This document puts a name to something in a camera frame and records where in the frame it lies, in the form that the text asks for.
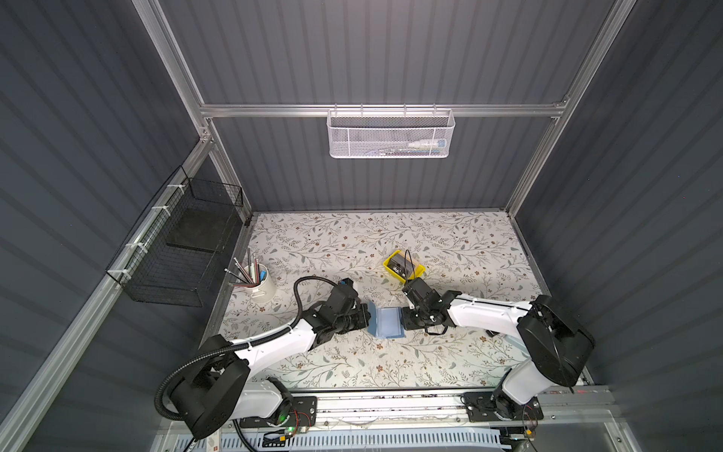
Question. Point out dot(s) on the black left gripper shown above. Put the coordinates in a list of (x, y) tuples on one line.
[(358, 316)]

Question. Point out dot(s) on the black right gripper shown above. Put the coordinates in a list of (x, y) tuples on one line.
[(411, 316)]

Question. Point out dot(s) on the blue leather card holder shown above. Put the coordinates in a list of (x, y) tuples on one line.
[(385, 322)]

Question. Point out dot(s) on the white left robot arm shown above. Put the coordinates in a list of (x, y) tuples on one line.
[(212, 388)]

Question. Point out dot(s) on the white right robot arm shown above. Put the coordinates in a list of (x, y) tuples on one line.
[(558, 345)]

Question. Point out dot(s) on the yellow plastic card tray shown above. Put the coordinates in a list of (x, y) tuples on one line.
[(419, 268)]

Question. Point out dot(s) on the white pen cup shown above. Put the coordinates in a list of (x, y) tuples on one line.
[(266, 290)]

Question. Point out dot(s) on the pens in cup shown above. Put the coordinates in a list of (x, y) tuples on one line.
[(249, 275)]

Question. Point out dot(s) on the white tube in basket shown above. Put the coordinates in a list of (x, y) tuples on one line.
[(424, 146)]

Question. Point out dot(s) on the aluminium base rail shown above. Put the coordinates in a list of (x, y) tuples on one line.
[(580, 404)]

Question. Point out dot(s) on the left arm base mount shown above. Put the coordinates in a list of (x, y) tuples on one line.
[(298, 413)]

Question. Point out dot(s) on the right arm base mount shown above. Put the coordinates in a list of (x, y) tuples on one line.
[(488, 406)]

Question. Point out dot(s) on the white wire mesh basket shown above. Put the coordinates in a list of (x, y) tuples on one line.
[(364, 133)]

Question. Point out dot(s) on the black wire mesh basket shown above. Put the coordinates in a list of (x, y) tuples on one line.
[(185, 246)]

